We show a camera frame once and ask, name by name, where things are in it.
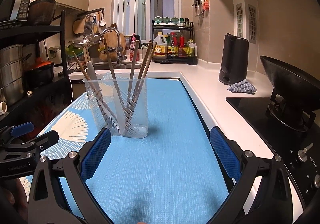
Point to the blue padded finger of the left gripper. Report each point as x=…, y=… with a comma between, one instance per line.
x=22, y=129

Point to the pink soap bottle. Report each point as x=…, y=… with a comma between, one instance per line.
x=132, y=46

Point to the dark bowl on shelf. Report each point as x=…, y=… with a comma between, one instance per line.
x=41, y=12

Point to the chrome kitchen faucet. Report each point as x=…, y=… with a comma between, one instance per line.
x=112, y=43

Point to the clear plastic utensil holder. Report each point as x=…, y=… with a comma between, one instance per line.
x=140, y=117

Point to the wooden chopstick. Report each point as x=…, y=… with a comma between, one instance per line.
x=86, y=55
x=132, y=72
x=114, y=77
x=107, y=113
x=129, y=115
x=142, y=74

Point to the black spice rack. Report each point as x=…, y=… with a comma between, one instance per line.
x=179, y=34

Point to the black gas stove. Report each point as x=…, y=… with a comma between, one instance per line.
x=299, y=150

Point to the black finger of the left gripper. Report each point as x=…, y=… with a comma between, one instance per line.
x=41, y=143

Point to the black electric kettle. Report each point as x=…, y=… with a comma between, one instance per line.
x=234, y=62

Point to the yellow label oil jug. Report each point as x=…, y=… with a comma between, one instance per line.
x=160, y=47

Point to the steel stock pot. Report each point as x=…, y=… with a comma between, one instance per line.
x=11, y=74

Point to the orange lidded black pot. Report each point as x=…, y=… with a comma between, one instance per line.
x=41, y=72

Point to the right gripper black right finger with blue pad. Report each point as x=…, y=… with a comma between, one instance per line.
x=273, y=201

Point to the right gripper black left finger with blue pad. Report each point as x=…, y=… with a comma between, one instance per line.
x=47, y=201

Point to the blue patterned table mat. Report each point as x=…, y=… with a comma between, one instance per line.
x=170, y=176

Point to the blue checkered cloth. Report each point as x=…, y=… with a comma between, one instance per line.
x=242, y=87

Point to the black wok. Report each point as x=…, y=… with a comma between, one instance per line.
x=292, y=83

